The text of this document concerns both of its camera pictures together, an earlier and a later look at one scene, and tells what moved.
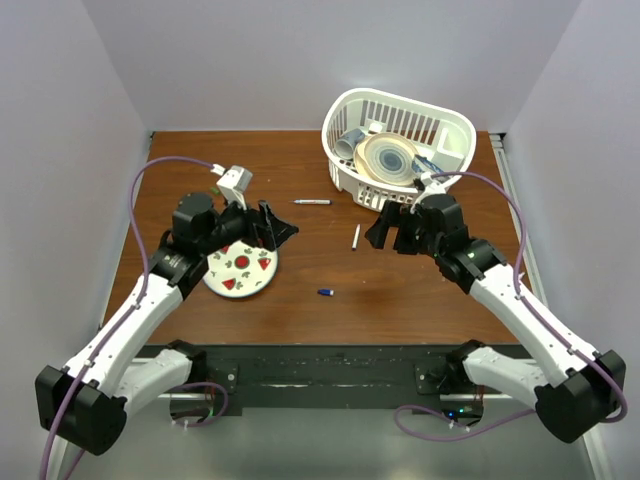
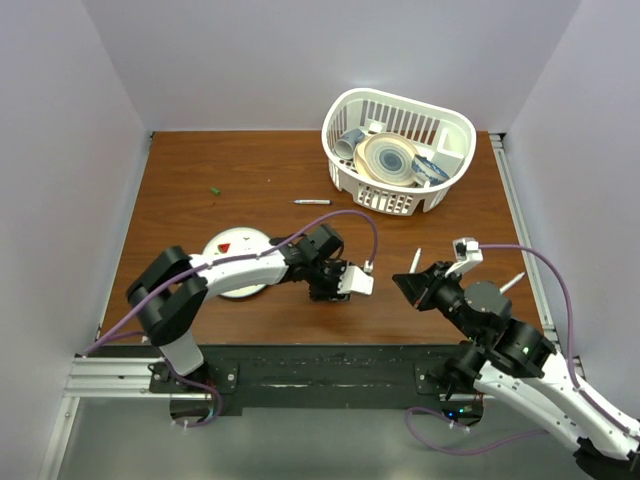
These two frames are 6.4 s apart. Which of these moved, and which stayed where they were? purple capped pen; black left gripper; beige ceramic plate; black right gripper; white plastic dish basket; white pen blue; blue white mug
Moved: black right gripper; black left gripper; white pen blue
Stayed: purple capped pen; beige ceramic plate; white plastic dish basket; blue white mug
